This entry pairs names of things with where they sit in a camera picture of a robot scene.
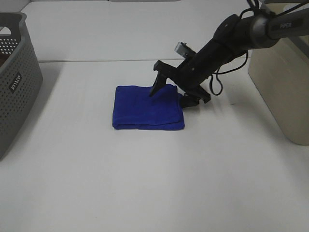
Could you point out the grey perforated plastic basket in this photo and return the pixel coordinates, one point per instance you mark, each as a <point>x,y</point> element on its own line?
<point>20,77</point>

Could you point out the beige plastic basket grey rim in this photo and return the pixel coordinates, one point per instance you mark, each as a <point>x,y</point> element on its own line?
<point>281,75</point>

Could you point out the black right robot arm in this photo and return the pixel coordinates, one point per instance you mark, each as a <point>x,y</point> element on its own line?
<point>232,39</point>

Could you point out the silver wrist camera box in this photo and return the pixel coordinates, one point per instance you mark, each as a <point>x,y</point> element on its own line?
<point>184,51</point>

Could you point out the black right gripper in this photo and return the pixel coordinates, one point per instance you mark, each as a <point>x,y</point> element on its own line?
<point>192,72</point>

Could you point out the blue towel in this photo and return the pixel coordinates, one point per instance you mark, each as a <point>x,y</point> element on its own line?
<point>135,109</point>

